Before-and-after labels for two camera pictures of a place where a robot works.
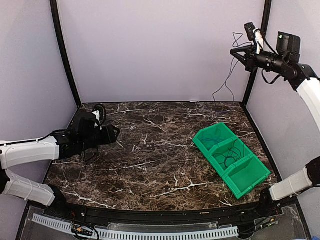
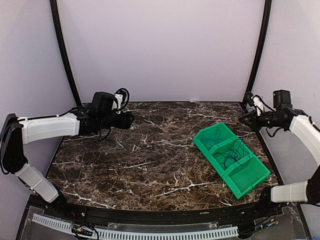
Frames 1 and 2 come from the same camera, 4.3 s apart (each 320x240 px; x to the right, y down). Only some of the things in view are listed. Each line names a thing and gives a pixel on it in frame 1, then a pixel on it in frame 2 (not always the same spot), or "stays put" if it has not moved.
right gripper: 250,62 to 254,123
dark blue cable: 237,37 to 242,133
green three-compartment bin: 245,175 stays put
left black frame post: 59,33 stays put
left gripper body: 109,137 to 123,123
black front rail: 78,213 stays put
